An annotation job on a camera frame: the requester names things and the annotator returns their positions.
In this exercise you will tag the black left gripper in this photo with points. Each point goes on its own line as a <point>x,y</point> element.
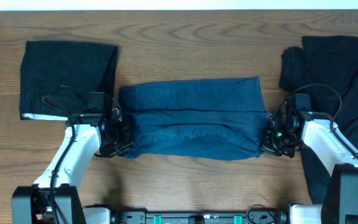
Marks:
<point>128,142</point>

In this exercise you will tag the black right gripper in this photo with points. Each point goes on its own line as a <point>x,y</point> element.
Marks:
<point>266,145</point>

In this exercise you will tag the dark blue shorts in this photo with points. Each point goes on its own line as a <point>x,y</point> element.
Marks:
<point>222,119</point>

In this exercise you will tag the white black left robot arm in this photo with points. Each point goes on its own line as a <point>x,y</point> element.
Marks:
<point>53,197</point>

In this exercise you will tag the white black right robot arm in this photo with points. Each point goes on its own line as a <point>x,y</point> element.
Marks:
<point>340,158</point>

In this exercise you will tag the folded black garment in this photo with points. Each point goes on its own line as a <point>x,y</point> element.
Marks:
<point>58,76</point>

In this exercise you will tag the black garment pile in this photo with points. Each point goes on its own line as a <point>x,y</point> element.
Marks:
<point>326,68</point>

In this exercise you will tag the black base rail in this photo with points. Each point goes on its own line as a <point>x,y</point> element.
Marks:
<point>254,215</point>

